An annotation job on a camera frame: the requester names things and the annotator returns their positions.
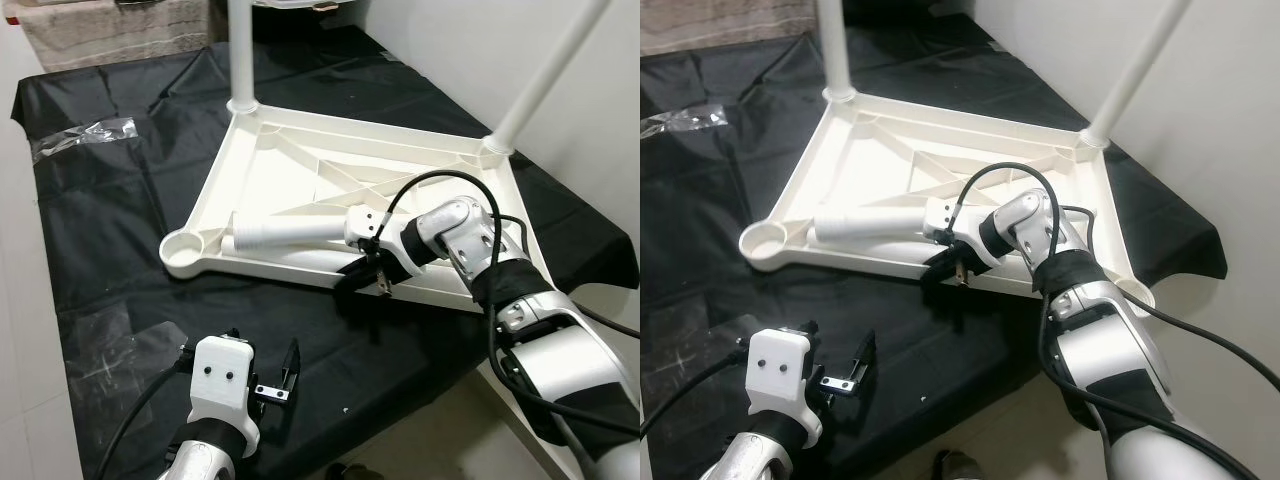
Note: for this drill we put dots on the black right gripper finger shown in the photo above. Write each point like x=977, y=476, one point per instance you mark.
x=938, y=268
x=352, y=275

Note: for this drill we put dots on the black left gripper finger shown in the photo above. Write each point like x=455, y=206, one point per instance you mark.
x=864, y=355
x=293, y=362

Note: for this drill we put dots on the white plastic table leg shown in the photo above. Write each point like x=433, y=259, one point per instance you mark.
x=242, y=50
x=300, y=228
x=880, y=225
x=835, y=45
x=290, y=260
x=870, y=254
x=550, y=70
x=1140, y=65

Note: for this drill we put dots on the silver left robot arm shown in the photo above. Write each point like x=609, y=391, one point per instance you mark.
x=760, y=462
x=205, y=462

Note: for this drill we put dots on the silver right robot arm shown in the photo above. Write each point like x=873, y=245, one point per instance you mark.
x=1110, y=350
x=560, y=360

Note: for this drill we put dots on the black right robot foot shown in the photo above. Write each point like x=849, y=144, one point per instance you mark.
x=350, y=472
x=955, y=468

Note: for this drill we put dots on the clear tape patch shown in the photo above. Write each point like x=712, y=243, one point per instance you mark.
x=120, y=350
x=700, y=340

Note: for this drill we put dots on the black tablecloth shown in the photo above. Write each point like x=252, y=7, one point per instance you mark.
x=150, y=300
x=720, y=300

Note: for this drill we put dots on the clear tape strip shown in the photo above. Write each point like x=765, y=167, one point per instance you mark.
x=690, y=118
x=100, y=128

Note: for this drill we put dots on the beige patterned box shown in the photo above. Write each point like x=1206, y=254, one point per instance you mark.
x=720, y=25
x=110, y=35

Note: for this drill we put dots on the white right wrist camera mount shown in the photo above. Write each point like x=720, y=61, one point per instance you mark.
x=365, y=225
x=942, y=215

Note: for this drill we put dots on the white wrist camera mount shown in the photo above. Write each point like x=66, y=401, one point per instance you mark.
x=365, y=225
x=785, y=370
x=942, y=215
x=225, y=375

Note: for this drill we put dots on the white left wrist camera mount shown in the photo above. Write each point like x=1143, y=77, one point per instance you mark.
x=225, y=375
x=785, y=370

